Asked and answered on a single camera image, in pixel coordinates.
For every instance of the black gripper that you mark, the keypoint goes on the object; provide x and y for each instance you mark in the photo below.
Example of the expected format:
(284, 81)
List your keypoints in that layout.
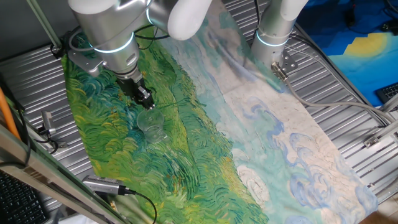
(129, 87)

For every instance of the clear plastic cup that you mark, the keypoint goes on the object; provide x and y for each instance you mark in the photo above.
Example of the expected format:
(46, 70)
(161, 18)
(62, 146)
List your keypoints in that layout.
(152, 127)

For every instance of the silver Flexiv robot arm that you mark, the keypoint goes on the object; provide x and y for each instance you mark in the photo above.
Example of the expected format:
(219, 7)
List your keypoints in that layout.
(109, 28)

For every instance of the painted landscape print tablecloth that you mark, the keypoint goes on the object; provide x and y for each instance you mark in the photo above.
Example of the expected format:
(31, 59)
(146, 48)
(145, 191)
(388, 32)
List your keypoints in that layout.
(192, 155)

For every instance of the black pole clamp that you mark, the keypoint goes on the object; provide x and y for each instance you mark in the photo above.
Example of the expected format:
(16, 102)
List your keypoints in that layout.
(56, 51)

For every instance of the green pole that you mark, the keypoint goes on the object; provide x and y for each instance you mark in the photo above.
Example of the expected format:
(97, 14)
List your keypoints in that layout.
(43, 23)

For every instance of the orange pole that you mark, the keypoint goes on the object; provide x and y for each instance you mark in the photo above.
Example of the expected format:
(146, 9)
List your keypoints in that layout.
(7, 115)

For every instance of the silver base mounting plate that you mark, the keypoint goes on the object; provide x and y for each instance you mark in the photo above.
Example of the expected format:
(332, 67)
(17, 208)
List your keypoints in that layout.
(289, 62)

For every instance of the black keyboard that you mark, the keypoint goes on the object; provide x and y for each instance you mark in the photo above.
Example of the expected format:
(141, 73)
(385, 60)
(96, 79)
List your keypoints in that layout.
(388, 91)
(18, 202)

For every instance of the blue and yellow cloth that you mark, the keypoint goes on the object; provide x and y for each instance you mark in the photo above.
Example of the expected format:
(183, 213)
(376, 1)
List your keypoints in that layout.
(351, 46)

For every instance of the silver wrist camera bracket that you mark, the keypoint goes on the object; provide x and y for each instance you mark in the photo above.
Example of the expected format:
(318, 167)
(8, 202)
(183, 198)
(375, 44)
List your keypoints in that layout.
(85, 63)

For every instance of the silver depth camera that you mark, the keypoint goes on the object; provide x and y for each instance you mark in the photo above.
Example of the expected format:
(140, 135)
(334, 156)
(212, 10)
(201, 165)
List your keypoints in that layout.
(101, 184)

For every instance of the aluminium frame bar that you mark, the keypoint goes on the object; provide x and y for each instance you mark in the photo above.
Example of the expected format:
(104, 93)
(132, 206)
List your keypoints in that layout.
(62, 177)

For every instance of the small metal corner bracket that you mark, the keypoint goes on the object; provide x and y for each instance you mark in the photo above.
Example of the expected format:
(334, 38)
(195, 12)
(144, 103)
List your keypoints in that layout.
(372, 141)

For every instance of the aluminium profile rail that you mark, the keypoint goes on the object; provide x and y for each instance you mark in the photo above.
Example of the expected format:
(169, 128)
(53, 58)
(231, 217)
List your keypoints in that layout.
(388, 130)

